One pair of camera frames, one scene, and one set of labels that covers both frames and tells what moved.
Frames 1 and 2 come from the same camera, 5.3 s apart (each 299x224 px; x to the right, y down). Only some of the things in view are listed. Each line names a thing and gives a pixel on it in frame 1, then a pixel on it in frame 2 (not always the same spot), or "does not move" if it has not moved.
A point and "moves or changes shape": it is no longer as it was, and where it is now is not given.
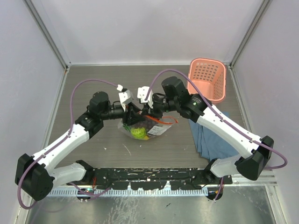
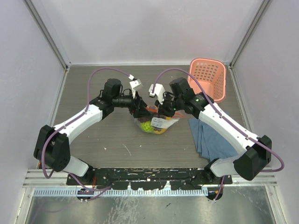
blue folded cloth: x=210 y=145 does not move
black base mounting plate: x=153 y=178 does not move
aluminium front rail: x=269 y=180 does not move
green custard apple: x=138 y=133 to x=146 y=126
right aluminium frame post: x=232 y=80 does not move
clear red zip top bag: x=147 y=128 moves or changes shape
